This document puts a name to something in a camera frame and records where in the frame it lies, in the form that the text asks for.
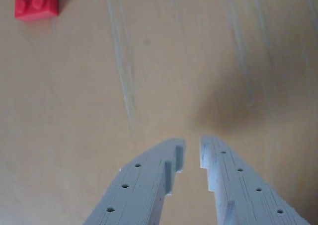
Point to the red lego block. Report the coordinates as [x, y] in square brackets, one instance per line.
[34, 1]

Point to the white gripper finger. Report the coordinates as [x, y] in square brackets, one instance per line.
[243, 195]
[139, 190]

